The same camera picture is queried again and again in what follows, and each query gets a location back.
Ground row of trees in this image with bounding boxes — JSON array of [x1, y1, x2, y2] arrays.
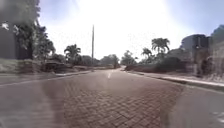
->
[[79, 53, 121, 69]]

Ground tall utility pole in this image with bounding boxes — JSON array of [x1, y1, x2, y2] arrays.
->
[[90, 24, 96, 71]]

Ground palm tree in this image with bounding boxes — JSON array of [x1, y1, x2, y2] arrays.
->
[[151, 37, 171, 56], [140, 47, 153, 62], [63, 43, 82, 66]]

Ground brick paved road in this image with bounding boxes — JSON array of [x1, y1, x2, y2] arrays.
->
[[0, 68, 224, 128]]

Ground dark hedge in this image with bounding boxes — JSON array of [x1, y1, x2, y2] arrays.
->
[[125, 54, 188, 74]]

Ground pale concrete kerb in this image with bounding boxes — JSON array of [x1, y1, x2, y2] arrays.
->
[[0, 69, 95, 88], [128, 70, 224, 93]]

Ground dark building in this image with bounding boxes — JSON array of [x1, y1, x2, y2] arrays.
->
[[180, 33, 212, 64]]

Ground large dark trees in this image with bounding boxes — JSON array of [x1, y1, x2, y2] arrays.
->
[[0, 0, 57, 62]]

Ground low stone wall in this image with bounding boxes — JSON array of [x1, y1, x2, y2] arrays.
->
[[0, 58, 45, 75]]

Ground grey wall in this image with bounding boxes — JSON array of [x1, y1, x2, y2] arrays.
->
[[207, 24, 224, 82]]

